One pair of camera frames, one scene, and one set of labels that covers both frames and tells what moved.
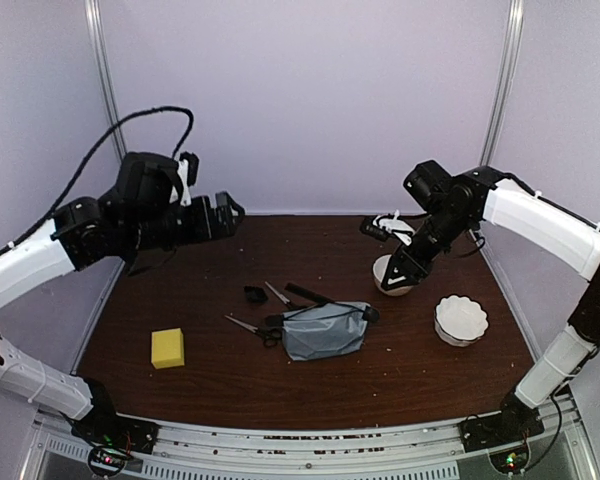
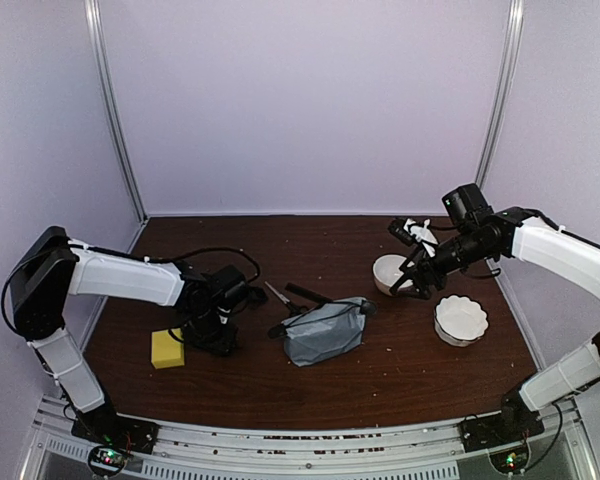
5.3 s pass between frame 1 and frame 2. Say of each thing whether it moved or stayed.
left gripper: moved
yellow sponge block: stayed
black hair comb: stayed
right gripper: moved
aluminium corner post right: stayed
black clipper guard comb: stayed
